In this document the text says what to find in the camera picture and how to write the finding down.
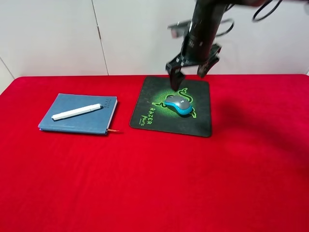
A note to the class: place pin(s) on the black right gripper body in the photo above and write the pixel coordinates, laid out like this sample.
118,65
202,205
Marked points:
194,53

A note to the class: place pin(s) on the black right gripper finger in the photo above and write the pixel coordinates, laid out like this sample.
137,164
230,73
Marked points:
205,68
176,77

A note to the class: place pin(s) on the grey blue computer mouse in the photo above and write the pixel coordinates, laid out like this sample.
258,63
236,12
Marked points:
179,105

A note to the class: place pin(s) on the white pen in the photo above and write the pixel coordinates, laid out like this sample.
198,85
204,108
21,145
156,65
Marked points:
76,112

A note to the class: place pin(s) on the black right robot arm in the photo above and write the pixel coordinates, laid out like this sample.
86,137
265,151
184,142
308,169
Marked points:
207,23

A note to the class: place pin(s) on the blue hardcover notebook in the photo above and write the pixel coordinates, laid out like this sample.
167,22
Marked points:
95,122

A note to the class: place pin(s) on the black green Razer mousepad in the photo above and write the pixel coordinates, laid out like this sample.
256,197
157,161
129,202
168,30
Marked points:
151,113

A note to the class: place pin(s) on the red velvet tablecloth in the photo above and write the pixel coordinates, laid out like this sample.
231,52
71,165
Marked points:
251,175

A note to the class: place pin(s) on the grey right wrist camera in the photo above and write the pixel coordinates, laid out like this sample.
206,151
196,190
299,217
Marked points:
179,29

